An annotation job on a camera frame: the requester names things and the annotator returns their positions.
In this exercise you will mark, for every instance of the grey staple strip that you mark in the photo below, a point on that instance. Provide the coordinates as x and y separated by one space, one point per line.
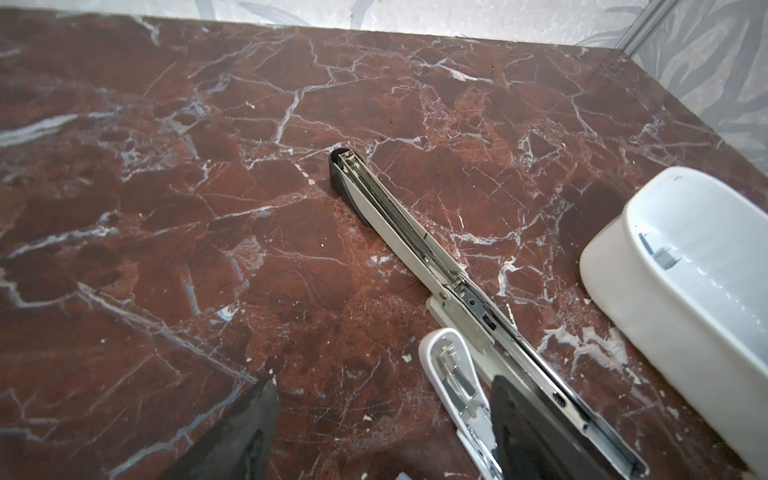
662 252

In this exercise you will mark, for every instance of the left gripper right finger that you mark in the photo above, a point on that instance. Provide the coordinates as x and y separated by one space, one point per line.
530 445

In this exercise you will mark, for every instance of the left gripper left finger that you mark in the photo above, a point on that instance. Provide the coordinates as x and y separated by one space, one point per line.
239 445

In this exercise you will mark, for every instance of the white plastic tray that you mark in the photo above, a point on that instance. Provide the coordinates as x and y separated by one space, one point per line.
703 323

